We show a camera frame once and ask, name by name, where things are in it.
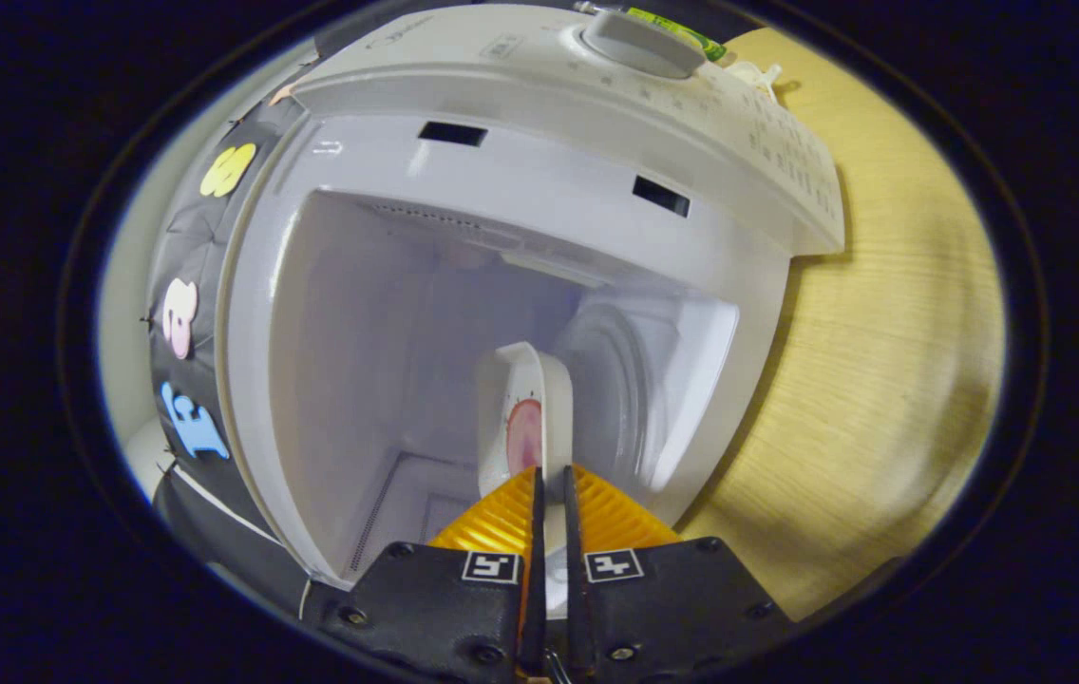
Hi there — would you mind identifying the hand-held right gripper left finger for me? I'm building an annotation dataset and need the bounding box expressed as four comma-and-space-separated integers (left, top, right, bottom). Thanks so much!
307, 465, 548, 684

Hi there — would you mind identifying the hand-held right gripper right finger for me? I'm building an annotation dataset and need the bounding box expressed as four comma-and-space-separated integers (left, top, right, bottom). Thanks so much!
562, 464, 797, 684

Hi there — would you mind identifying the white plate with pink food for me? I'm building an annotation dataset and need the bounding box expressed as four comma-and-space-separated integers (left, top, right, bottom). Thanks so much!
475, 342, 576, 618

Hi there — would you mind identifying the white microwave oven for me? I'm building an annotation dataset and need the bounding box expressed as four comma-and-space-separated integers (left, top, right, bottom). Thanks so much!
215, 3, 846, 588

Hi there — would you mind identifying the black backdrop cloth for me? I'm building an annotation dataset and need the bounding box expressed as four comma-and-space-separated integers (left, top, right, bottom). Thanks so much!
145, 28, 350, 618

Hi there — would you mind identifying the green drink bottle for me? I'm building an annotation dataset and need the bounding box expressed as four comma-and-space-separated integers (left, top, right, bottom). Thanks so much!
625, 5, 729, 63

